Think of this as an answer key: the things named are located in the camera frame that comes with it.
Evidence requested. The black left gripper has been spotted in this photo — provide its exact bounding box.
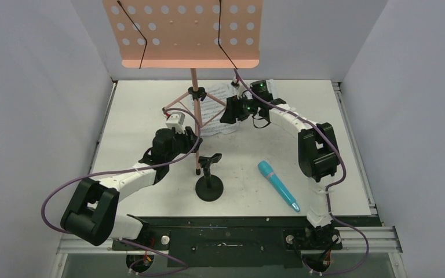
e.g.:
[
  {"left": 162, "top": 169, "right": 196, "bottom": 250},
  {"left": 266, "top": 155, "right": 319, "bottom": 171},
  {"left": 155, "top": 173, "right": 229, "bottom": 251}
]
[{"left": 166, "top": 126, "right": 202, "bottom": 163}]

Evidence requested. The pink perforated music stand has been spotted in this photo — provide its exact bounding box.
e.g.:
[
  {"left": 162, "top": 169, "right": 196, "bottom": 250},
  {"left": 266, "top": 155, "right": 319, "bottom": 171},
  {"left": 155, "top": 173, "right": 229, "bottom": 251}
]
[{"left": 102, "top": 0, "right": 264, "bottom": 176}]

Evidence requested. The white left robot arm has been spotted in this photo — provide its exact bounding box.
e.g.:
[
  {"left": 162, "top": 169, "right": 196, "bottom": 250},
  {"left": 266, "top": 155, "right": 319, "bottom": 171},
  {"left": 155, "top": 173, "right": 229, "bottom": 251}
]
[{"left": 60, "top": 127, "right": 203, "bottom": 250}]

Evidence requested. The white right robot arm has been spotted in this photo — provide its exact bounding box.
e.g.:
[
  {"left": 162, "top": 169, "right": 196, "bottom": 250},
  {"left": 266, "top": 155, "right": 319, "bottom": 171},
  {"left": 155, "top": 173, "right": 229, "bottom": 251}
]
[{"left": 220, "top": 78, "right": 341, "bottom": 248}]

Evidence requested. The white sheet music paper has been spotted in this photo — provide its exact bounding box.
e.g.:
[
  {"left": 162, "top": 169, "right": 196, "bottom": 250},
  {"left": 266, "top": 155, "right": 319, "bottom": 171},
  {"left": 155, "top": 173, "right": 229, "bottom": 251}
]
[{"left": 198, "top": 79, "right": 277, "bottom": 137}]

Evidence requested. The black microphone stand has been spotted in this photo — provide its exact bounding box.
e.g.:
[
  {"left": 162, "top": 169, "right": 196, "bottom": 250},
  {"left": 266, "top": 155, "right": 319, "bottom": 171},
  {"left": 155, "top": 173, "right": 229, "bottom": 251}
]
[{"left": 195, "top": 153, "right": 224, "bottom": 202}]

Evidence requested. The turquoise toy microphone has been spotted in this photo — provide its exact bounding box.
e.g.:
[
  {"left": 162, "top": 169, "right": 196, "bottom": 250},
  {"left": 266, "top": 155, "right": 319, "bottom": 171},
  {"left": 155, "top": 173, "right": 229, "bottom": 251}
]
[{"left": 257, "top": 160, "right": 301, "bottom": 212}]

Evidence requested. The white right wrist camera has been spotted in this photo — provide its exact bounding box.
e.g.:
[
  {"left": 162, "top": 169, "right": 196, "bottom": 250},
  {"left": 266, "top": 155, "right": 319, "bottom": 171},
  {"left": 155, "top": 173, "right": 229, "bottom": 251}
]
[{"left": 231, "top": 77, "right": 247, "bottom": 99}]

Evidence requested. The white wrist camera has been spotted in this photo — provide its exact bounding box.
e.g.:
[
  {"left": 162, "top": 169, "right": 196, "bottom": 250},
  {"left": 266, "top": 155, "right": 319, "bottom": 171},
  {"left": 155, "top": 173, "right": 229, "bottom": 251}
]
[
  {"left": 165, "top": 109, "right": 185, "bottom": 134},
  {"left": 231, "top": 77, "right": 247, "bottom": 99}
]

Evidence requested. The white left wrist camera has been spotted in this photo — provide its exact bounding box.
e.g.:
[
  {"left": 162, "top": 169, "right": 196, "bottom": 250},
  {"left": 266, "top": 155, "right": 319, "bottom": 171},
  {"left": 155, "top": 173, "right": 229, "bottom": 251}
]
[{"left": 165, "top": 109, "right": 185, "bottom": 134}]

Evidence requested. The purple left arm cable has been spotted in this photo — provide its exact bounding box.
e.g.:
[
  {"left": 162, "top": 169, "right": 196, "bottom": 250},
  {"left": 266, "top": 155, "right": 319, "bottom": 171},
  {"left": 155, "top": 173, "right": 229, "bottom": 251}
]
[{"left": 40, "top": 107, "right": 202, "bottom": 277}]

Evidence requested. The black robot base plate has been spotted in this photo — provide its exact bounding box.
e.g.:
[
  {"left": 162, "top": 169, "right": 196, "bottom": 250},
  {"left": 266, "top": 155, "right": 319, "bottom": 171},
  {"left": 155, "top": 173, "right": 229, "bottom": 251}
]
[{"left": 133, "top": 217, "right": 380, "bottom": 268}]

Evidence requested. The aluminium frame rail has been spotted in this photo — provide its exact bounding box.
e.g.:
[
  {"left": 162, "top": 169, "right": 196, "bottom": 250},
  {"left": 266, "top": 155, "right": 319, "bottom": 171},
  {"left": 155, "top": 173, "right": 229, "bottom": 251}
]
[{"left": 56, "top": 226, "right": 403, "bottom": 254}]

